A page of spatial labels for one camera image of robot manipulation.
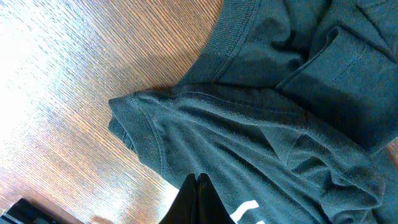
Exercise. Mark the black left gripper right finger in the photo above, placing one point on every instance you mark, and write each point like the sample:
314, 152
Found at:
210, 209

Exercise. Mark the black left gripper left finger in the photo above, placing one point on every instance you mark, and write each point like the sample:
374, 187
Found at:
184, 208

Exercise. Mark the dark green t-shirt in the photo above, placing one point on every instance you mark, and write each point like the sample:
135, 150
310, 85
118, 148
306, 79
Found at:
288, 108

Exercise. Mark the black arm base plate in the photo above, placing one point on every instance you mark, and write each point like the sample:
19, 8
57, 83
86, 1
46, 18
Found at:
30, 211

